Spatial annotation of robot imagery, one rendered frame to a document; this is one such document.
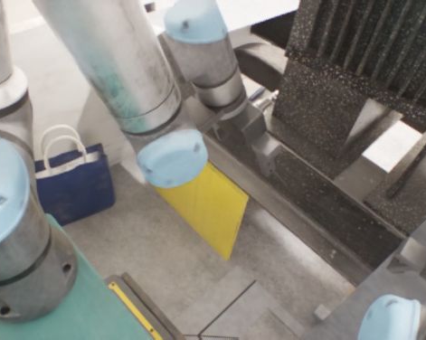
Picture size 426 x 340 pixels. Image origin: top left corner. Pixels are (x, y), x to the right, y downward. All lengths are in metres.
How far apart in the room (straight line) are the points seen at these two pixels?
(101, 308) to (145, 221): 0.95
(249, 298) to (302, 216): 0.42
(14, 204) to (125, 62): 0.19
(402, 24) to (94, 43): 0.52
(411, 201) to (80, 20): 0.75
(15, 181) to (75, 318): 0.23
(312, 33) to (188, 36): 0.32
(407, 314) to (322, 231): 0.73
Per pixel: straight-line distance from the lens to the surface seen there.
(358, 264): 1.01
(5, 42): 0.46
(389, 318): 0.31
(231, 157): 1.11
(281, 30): 1.84
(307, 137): 0.86
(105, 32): 0.28
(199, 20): 0.45
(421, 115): 0.69
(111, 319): 0.53
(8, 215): 0.39
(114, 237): 1.42
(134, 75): 0.30
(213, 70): 0.49
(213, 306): 1.28
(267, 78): 1.27
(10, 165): 0.39
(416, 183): 0.91
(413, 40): 0.67
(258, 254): 1.42
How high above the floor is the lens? 1.22
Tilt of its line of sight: 48 degrees down
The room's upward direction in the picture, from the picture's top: 9 degrees clockwise
